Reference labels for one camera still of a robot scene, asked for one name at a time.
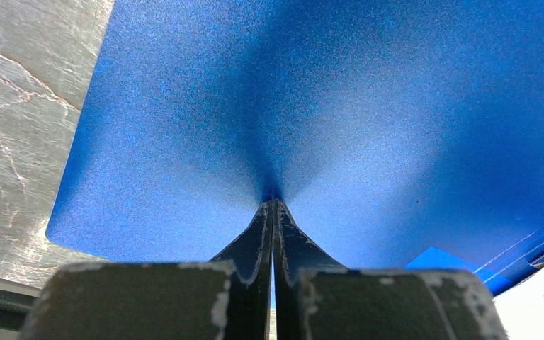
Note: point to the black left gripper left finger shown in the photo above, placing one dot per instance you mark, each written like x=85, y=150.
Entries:
x=226, y=297

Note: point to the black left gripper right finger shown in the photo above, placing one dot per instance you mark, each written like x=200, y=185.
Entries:
x=319, y=298

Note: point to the blue plastic folder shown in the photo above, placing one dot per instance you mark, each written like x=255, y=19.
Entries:
x=398, y=133

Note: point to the white printed paper stack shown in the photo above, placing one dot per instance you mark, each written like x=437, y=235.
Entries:
x=521, y=308

